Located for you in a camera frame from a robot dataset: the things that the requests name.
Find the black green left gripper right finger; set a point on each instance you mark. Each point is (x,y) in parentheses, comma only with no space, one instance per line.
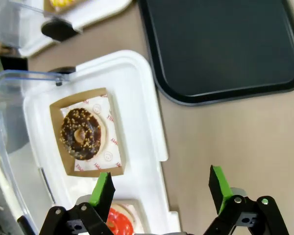
(220,188)

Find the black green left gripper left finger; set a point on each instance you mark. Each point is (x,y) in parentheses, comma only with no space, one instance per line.
(103,195)

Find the red glazed donut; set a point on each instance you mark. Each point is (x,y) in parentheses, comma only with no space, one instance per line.
(120,220)

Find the chocolate nut-sprinkled donut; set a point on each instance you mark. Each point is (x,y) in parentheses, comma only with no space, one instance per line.
(81,134)

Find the dark grey plastic tray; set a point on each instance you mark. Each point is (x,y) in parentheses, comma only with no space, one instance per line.
(223,46)

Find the yellow glazed donut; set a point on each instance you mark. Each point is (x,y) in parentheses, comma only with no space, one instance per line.
(61,3)

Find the white printed paper liner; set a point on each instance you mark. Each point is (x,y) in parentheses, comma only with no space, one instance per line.
(110,127)

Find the white display case base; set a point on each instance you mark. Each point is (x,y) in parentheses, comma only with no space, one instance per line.
(93,14)
(142,137)

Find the clear plastic case lid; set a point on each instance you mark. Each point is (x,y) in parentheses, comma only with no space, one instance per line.
(14,19)
(12,117)

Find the black round lid knob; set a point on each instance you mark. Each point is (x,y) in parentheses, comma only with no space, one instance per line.
(57,30)

